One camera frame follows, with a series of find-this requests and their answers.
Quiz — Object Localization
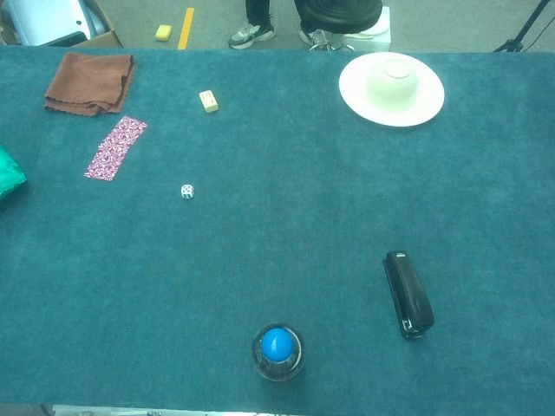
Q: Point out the cream domino tile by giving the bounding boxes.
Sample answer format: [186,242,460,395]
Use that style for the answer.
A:
[199,89,220,114]

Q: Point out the blue ball in cup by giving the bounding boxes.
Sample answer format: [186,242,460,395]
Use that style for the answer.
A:
[250,322,306,383]

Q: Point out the white round plate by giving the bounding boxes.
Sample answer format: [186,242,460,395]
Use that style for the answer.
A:
[338,52,447,128]

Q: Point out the black stapler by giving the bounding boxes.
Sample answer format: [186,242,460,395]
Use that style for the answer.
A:
[382,250,436,341]

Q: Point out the white upturned bowl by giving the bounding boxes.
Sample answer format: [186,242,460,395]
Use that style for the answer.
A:
[365,57,420,114]

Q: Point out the pink patterned flat packet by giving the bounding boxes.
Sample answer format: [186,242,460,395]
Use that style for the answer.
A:
[83,115,149,183]

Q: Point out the grey white sneaker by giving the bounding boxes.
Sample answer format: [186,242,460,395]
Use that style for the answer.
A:
[227,23,278,50]
[298,28,330,47]

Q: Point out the black trouser leg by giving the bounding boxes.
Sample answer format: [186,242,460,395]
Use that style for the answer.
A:
[245,0,275,26]

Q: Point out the yellow tape strip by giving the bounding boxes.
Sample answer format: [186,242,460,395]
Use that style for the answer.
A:
[176,7,196,51]

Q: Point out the black round stool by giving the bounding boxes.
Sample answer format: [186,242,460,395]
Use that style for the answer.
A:
[297,0,385,52]

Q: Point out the brown folded cloth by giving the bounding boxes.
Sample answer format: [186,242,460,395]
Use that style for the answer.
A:
[43,52,137,118]

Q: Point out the brown cardboard box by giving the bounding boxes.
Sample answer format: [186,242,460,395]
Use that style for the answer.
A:
[0,0,124,49]

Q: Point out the green shiny bag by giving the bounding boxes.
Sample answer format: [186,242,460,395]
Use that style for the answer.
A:
[0,145,29,202]

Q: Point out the black tripod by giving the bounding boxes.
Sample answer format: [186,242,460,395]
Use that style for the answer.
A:
[493,0,555,54]

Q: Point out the white plastic item in box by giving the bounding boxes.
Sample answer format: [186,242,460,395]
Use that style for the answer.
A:
[1,0,110,47]

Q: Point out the metal frame bar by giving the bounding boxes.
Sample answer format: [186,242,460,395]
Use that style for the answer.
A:
[40,403,307,416]

